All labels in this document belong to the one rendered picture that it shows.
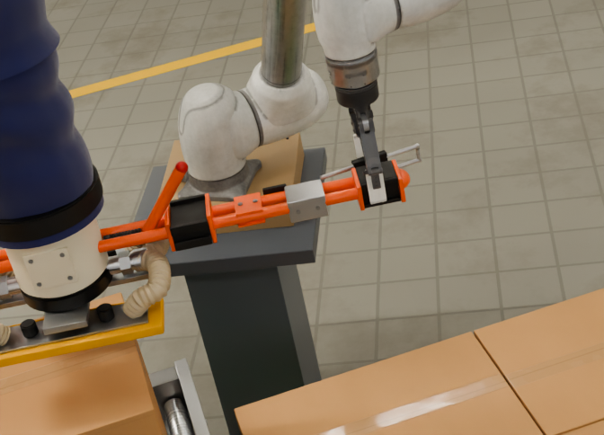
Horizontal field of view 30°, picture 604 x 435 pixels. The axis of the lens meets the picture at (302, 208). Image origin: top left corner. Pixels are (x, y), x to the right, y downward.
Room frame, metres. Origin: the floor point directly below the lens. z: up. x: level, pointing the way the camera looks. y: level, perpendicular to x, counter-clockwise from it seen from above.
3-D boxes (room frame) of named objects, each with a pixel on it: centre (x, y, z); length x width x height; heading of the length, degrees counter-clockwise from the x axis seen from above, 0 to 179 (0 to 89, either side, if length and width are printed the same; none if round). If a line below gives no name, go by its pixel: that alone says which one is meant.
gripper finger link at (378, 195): (1.71, -0.14, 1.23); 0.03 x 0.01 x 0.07; 90
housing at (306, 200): (1.76, -0.01, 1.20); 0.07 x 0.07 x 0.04; 0
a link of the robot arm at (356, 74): (1.78, -0.14, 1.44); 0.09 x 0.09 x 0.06
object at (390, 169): (1.76, -0.15, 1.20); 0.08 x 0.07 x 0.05; 90
